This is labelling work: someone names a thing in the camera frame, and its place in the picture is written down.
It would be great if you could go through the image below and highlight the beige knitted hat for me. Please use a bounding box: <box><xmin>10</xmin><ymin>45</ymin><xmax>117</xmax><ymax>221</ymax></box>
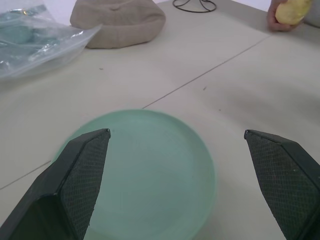
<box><xmin>69</xmin><ymin>0</ymin><xmax>167</xmax><ymax>49</ymax></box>

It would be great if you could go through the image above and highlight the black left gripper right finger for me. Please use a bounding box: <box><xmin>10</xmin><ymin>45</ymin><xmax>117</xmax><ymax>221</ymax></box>
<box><xmin>243</xmin><ymin>129</ymin><xmax>320</xmax><ymax>240</ymax></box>

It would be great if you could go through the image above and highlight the light green round plate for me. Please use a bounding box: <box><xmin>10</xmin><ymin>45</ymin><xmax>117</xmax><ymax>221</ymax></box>
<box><xmin>51</xmin><ymin>108</ymin><xmax>216</xmax><ymax>240</ymax></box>

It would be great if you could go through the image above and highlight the person's bare hand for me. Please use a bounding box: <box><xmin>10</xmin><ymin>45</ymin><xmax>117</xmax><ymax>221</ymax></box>
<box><xmin>266</xmin><ymin>0</ymin><xmax>297</xmax><ymax>33</ymax></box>

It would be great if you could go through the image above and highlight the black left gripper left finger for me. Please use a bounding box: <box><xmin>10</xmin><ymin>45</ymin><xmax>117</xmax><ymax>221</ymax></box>
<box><xmin>0</xmin><ymin>128</ymin><xmax>112</xmax><ymax>240</ymax></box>

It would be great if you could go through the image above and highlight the yellow potato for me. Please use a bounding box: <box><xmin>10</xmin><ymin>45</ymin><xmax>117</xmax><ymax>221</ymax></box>
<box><xmin>274</xmin><ymin>0</ymin><xmax>314</xmax><ymax>26</ymax></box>

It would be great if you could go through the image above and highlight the black wire stand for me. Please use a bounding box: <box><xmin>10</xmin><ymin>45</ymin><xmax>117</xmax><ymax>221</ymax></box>
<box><xmin>172</xmin><ymin>0</ymin><xmax>217</xmax><ymax>13</ymax></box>

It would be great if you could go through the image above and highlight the clear plastic zip bag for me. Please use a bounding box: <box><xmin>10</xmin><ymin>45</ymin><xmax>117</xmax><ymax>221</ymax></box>
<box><xmin>0</xmin><ymin>0</ymin><xmax>103</xmax><ymax>80</ymax></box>

